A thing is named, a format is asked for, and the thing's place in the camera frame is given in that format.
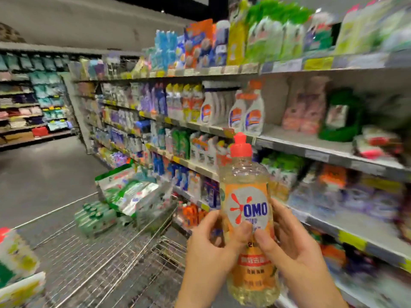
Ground person's right hand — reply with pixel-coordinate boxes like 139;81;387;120
255;198;341;302

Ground person's left hand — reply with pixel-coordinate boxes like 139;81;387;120
182;211;253;299

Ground cluster of orange trigger sprayers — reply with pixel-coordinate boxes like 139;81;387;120
176;202;209;230

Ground purple yellow-banded cleaner bottle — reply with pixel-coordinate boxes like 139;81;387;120
369;189;405;222
343;186;373;212

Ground cluster of blue cleaner bottles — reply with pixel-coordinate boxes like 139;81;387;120
153;154;203;203

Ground small yellow red-capped bottle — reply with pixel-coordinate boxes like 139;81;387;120
218;133;281;307

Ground row of white green-capped bottles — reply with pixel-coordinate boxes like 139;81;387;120
260;152;306;201

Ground clear-wrapped white bottle pack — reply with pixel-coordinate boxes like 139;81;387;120
189;133;229;167

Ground pack of green small bottles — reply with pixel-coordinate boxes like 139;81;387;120
74;201;118;238

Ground cluster of green cleaner bottles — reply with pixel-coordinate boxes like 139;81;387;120
172;128;191;159

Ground slim white red-capped bottle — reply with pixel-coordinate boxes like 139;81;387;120
354;125;402;161

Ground white orange-trigger spray bottle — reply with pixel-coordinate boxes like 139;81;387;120
228;92;248;133
244;80;266;137

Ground white orange spray bottles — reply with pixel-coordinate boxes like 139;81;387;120
199;86;238;127

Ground green capped cleaner bottle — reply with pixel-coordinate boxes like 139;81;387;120
319;88;367;143

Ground pink twin spray bottle pack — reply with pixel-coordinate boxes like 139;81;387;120
283;77;330;135

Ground row of yellow-capped cleaner bottles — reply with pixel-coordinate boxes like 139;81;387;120
166;83;205;122

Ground row of purple cleaner bottles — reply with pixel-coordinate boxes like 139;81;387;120
140;83;168;116

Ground white red-tipped spray bottle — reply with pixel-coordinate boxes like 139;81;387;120
0;271;47;308

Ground white red-capped cleaner bottle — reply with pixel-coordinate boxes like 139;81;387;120
0;228;41;287
335;4;363;55

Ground row of blue cleaner packs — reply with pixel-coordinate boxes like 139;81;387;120
151;19;216;71

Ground white blue cleaner bottle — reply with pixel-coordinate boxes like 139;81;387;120
214;21;231;67

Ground yellow green cleaner bottle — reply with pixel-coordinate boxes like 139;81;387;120
226;0;251;67

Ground row of green pump bottles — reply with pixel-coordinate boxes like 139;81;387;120
246;0;312;63

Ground person's right forearm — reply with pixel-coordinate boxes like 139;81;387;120
311;287;351;308

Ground person's left forearm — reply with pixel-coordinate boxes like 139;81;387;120
175;290;226;308

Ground grey shopping cart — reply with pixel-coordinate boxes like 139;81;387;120
0;192;187;308

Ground yellow price tag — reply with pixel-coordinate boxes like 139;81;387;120
303;56;335;71
338;229;368;252

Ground white price tag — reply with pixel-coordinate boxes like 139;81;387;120
273;58;304;73
350;160;386;177
305;148;330;163

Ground distant store shelving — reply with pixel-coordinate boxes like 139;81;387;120
0;41;78;148

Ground round patterned wall ornament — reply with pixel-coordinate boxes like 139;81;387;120
0;22;27;44

